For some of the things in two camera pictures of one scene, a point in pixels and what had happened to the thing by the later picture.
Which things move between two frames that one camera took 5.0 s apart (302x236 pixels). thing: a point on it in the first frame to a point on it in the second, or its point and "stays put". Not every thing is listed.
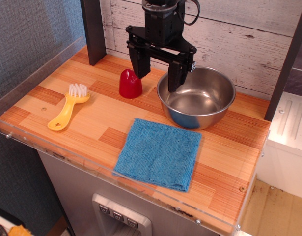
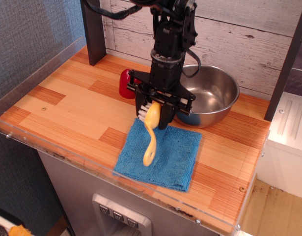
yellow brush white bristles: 77,93 to 150,112
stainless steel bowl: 202,103 stays put
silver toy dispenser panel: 115,219 stays put
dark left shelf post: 94,30 stays put
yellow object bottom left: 19,230 stays put
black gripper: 162,37 to 163,83
